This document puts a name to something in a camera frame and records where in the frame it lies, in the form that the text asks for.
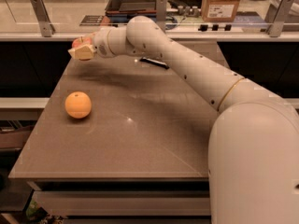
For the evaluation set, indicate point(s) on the cardboard box with label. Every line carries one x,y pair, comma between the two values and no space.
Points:
219,10

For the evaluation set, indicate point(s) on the red apple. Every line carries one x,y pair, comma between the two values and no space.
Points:
83,40

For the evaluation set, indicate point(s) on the metal glass bracket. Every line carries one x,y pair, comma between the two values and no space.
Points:
161,13
45,25
277,19

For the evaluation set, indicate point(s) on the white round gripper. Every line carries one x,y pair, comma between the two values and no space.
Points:
100,43

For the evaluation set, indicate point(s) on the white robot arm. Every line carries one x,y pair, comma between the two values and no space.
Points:
253,149

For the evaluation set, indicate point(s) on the open orange tool case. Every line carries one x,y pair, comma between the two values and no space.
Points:
131,7

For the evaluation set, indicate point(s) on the left metal glass bracket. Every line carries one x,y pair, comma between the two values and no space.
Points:
45,25

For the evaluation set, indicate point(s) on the right metal glass bracket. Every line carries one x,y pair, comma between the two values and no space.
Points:
277,19

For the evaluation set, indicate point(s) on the grey table with drawers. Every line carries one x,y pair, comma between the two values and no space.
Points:
141,152

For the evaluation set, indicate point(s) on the middle metal glass bracket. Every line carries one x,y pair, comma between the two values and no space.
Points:
161,13

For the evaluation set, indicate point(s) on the black snack bar packet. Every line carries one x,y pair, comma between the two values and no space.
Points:
154,62

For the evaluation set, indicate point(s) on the orange fruit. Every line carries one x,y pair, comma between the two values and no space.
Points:
78,105

